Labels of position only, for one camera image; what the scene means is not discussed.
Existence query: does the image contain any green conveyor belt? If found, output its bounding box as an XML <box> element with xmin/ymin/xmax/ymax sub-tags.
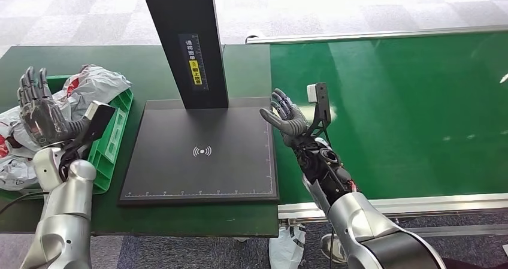
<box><xmin>270</xmin><ymin>32</ymin><xmax>508</xmax><ymax>205</ymax></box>

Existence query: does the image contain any large white plastic package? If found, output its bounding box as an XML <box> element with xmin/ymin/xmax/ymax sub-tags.
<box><xmin>0</xmin><ymin>96</ymin><xmax>73</xmax><ymax>192</ymax></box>

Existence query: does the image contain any person's grey sneaker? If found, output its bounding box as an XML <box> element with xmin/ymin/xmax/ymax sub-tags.
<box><xmin>320</xmin><ymin>234</ymin><xmax>349</xmax><ymax>265</ymax></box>

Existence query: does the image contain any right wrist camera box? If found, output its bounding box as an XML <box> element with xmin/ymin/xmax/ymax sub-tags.
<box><xmin>306</xmin><ymin>82</ymin><xmax>332</xmax><ymax>138</ymax></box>

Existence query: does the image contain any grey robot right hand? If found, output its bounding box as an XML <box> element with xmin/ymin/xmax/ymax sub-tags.
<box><xmin>259</xmin><ymin>88</ymin><xmax>311</xmax><ymax>138</ymax></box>

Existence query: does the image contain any black weighing scale platform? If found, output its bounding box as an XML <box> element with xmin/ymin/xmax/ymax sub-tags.
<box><xmin>119</xmin><ymin>97</ymin><xmax>280</xmax><ymax>207</ymax></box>

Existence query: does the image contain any white plastic bag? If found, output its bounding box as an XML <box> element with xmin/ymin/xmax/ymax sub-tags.
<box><xmin>269</xmin><ymin>225</ymin><xmax>307</xmax><ymax>269</ymax></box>

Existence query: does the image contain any grey conveyor frame bar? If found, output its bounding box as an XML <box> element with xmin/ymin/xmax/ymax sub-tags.
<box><xmin>412</xmin><ymin>223</ymin><xmax>508</xmax><ymax>238</ymax></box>

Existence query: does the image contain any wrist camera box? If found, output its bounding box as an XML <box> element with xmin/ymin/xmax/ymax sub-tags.
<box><xmin>306</xmin><ymin>82</ymin><xmax>332</xmax><ymax>138</ymax></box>
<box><xmin>80</xmin><ymin>101</ymin><xmax>116</xmax><ymax>142</ymax></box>

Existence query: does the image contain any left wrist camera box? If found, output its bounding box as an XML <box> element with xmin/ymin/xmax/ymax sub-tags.
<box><xmin>80</xmin><ymin>101</ymin><xmax>116</xmax><ymax>142</ymax></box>

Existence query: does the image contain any metal conveyor side rail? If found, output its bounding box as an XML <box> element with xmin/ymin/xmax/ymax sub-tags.
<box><xmin>277</xmin><ymin>194</ymin><xmax>508</xmax><ymax>221</ymax></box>
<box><xmin>245</xmin><ymin>25</ymin><xmax>508</xmax><ymax>46</ymax></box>

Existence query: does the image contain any black scale column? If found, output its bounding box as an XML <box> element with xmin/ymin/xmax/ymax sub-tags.
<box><xmin>138</xmin><ymin>0</ymin><xmax>230</xmax><ymax>110</ymax></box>

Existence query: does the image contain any black yellow column label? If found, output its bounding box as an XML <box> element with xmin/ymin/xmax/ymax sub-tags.
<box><xmin>177</xmin><ymin>33</ymin><xmax>209</xmax><ymax>92</ymax></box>

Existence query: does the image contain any grey red printed package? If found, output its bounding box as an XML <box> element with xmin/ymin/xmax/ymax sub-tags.
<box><xmin>50</xmin><ymin>64</ymin><xmax>133</xmax><ymax>122</ymax></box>

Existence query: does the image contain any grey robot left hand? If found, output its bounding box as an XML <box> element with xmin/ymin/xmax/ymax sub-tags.
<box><xmin>16</xmin><ymin>65</ymin><xmax>87</xmax><ymax>149</ymax></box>

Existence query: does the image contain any green plastic basket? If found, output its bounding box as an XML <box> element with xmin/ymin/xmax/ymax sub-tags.
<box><xmin>0</xmin><ymin>75</ymin><xmax>135</xmax><ymax>201</ymax></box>

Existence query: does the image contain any dark green table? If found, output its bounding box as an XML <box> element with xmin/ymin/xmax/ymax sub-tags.
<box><xmin>0</xmin><ymin>44</ymin><xmax>281</xmax><ymax>238</ymax></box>

